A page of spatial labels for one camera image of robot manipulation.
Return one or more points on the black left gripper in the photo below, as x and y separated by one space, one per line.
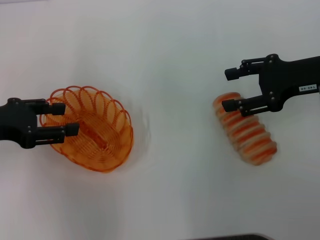
12 122

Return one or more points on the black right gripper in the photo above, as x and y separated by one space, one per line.
280 80

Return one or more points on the orange striped bread loaf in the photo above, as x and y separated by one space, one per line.
247 140

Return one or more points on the dark rounded robot base edge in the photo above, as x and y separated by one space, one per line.
232 237

